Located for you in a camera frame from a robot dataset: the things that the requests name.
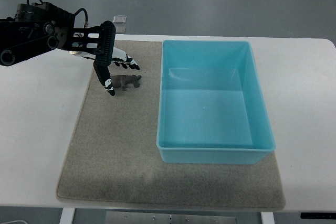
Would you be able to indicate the metal table crossbar plate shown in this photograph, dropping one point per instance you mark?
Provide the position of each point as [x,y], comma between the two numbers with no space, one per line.
[141,217]

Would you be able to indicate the blue plastic box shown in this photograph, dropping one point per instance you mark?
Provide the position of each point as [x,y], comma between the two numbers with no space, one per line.
[211,108]

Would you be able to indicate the upper metal floor plate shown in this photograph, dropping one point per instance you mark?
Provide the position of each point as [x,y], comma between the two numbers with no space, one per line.
[119,19]

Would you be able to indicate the white table leg left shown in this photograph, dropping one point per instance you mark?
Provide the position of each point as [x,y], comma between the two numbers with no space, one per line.
[67,216]

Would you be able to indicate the brown toy hippo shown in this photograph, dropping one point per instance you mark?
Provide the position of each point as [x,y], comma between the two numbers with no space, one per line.
[122,81]

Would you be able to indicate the black table control panel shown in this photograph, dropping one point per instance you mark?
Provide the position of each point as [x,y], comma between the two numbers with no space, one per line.
[318,215]

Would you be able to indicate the grey felt mat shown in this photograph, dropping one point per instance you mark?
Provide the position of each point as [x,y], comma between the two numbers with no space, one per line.
[113,158]

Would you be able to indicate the white table leg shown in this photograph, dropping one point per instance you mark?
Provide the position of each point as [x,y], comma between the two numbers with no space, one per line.
[267,218]
[67,216]

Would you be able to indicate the metal floor plate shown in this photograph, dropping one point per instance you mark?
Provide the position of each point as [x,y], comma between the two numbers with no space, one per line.
[119,19]
[120,29]

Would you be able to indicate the lower metal floor plate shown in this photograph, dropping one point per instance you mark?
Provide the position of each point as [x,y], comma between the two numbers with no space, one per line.
[120,29]

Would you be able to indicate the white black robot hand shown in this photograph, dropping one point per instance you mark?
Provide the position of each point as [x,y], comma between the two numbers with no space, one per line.
[99,41]

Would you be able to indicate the white table leg right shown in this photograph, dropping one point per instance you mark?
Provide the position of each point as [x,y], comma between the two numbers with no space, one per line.
[267,218]

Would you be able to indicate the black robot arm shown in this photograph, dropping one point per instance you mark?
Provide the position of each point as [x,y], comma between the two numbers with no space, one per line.
[40,27]

